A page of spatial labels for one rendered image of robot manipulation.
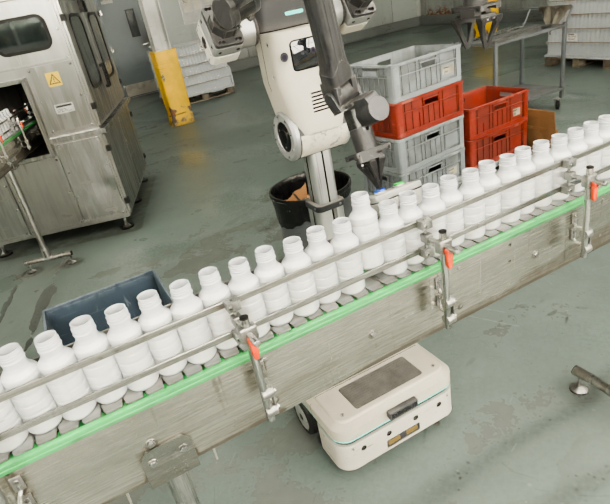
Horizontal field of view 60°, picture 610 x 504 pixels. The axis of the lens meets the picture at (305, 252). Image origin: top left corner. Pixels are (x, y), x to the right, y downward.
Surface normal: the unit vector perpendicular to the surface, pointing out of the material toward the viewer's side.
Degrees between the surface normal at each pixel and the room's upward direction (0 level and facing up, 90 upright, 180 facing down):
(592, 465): 0
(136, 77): 90
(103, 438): 90
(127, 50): 90
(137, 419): 90
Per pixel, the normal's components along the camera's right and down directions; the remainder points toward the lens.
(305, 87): 0.47, 0.33
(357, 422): 0.09, -0.59
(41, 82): 0.18, 0.42
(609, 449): -0.17, -0.88
